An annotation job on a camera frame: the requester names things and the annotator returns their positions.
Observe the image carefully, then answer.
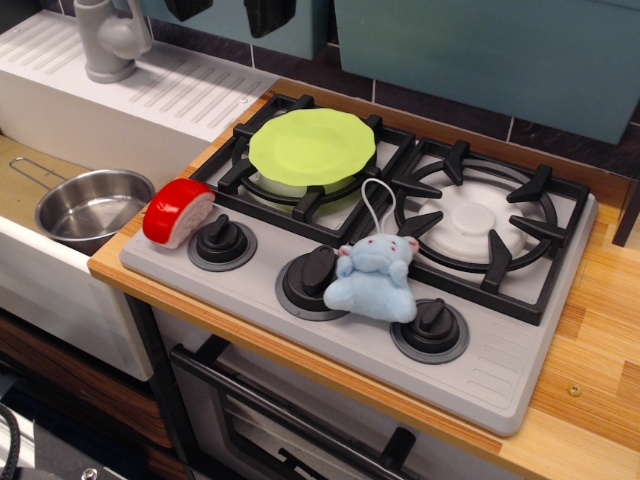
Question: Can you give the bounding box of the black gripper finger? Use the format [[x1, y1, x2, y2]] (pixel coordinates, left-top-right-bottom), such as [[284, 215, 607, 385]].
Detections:
[[165, 0, 213, 22], [243, 0, 296, 38]]

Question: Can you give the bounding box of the grey toy faucet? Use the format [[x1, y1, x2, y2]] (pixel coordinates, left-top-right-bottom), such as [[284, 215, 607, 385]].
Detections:
[[74, 0, 152, 84]]

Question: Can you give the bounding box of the black left burner grate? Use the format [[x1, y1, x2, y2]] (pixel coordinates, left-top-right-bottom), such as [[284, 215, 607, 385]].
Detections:
[[193, 94, 415, 247]]

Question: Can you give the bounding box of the black burner grate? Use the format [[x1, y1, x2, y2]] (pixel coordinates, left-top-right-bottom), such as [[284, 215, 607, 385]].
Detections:
[[193, 94, 415, 247], [374, 139, 597, 325]]

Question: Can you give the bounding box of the lime green plastic plate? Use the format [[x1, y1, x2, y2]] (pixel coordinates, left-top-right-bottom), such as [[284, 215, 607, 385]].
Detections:
[[248, 108, 376, 187]]

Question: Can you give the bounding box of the white toy sink basin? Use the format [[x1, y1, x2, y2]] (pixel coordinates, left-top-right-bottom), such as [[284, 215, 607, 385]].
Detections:
[[1, 10, 275, 381]]

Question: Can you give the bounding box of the red white toy cheese wedge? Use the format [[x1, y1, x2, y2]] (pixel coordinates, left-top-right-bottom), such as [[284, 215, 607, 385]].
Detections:
[[142, 178, 215, 249]]

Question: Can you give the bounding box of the small stainless steel pot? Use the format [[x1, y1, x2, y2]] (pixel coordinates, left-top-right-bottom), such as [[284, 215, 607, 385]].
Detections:
[[9, 157, 155, 256]]

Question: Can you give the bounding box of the black left stove knob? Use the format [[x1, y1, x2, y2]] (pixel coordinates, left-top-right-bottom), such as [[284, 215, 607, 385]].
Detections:
[[188, 214, 258, 272]]

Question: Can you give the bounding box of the black stove knob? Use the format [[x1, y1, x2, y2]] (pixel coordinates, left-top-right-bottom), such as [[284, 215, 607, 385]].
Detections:
[[390, 298, 470, 365], [188, 214, 258, 272], [275, 245, 347, 322]]

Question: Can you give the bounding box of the black middle stove knob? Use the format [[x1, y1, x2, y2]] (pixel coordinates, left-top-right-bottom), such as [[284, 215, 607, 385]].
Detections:
[[275, 245, 347, 322]]

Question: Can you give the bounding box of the light blue stuffed hippo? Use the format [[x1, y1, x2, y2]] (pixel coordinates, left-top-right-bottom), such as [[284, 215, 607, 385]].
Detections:
[[322, 177, 420, 324]]

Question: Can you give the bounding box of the white right burner disc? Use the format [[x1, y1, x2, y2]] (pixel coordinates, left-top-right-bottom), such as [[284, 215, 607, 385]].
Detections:
[[418, 181, 527, 263]]

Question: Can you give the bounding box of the black right burner grate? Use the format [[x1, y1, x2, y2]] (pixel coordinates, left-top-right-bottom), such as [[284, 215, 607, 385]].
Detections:
[[374, 139, 597, 325]]

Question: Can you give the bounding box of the teal box right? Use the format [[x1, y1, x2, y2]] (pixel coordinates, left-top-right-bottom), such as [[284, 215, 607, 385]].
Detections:
[[335, 1, 639, 144]]

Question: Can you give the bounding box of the grey toy stove top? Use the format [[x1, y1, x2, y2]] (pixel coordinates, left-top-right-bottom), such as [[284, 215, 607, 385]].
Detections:
[[118, 92, 600, 438]]

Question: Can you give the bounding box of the black right stove knob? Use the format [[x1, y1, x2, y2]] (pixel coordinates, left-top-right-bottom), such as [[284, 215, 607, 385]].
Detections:
[[390, 298, 470, 365]]

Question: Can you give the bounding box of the toy oven door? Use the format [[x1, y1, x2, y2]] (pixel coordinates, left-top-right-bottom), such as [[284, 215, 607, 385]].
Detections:
[[165, 335, 512, 479]]

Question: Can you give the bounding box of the black braided cable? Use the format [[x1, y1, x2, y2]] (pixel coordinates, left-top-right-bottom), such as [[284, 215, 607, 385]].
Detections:
[[0, 402, 22, 471]]

